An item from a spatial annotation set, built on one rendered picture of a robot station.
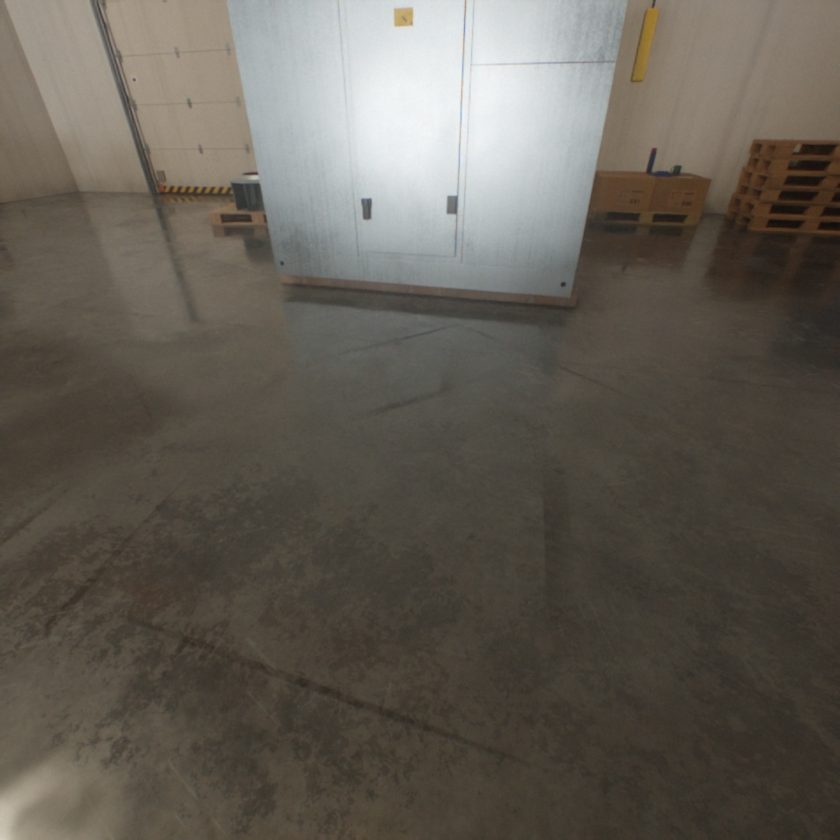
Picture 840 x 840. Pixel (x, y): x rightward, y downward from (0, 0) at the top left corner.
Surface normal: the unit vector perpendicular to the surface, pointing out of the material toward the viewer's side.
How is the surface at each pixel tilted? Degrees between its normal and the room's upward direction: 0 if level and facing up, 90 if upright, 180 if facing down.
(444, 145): 90
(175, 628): 0
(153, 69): 90
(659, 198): 90
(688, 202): 90
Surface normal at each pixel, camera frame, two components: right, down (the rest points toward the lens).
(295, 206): -0.26, 0.56
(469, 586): 0.00, -0.82
